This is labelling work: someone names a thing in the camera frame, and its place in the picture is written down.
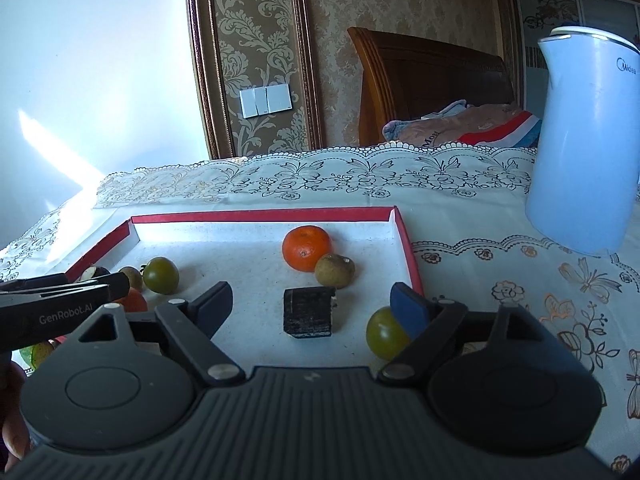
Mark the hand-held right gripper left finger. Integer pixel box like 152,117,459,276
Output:
74,281,247,387

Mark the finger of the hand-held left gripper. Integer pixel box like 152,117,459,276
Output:
0,273,71,295
0,272,132,309

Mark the tan longan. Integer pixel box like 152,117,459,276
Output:
314,253,356,290
118,266,145,292

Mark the gilded wall moulding frame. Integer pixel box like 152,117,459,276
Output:
184,0,326,160

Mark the wooden headboard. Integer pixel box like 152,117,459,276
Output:
347,26,517,148

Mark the sliding wardrobe door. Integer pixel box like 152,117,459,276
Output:
512,0,640,126

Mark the red shallow box tray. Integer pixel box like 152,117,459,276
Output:
64,206,426,367

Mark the folded striped blanket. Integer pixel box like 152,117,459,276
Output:
382,100,543,149

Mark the light blue electric kettle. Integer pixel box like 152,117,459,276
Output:
524,25,640,257

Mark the small red-orange fruit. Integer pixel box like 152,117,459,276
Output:
116,287,149,313

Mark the white wall switch panel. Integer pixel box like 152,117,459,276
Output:
239,84,292,119

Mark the person's left hand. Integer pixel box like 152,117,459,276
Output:
0,355,32,461

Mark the green tomato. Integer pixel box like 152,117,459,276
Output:
142,256,180,295
365,307,412,361

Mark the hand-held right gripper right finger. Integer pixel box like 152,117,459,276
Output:
377,282,556,387

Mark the green cucumber piece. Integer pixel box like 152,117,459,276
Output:
19,340,56,370

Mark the orange tangerine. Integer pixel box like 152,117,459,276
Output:
281,225,332,273

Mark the dark sugarcane piece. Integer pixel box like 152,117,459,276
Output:
282,286,338,337

